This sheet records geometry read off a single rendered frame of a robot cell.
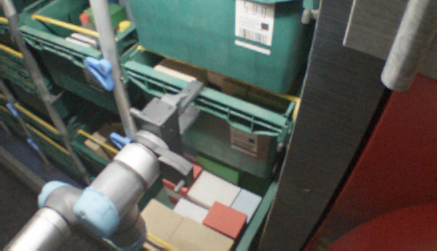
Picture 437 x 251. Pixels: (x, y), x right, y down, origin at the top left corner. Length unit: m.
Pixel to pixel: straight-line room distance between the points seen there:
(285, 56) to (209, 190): 0.52
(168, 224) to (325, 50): 0.64
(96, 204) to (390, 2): 0.44
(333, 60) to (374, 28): 0.06
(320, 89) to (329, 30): 0.06
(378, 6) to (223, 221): 0.67
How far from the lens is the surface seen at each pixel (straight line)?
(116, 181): 0.50
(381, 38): 0.26
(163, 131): 0.52
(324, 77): 0.30
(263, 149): 0.69
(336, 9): 0.27
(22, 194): 2.92
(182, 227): 0.81
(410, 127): 0.32
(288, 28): 0.49
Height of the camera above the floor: 2.13
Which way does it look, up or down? 46 degrees down
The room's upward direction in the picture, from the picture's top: straight up
